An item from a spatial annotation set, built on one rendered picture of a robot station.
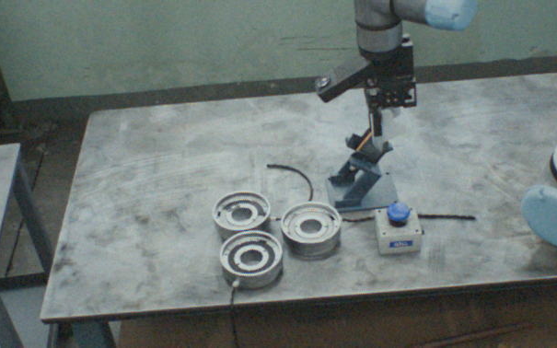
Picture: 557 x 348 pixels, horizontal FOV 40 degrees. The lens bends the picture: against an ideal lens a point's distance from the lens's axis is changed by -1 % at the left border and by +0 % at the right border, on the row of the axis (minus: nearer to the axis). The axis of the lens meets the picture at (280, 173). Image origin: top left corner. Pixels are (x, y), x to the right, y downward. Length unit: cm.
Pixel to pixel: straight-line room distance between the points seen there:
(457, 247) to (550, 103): 49
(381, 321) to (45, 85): 197
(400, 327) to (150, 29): 176
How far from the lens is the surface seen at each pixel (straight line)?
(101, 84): 312
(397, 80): 129
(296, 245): 132
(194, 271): 135
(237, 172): 153
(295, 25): 295
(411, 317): 158
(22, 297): 224
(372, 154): 139
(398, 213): 131
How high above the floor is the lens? 177
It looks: 40 degrees down
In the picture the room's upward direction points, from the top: 5 degrees counter-clockwise
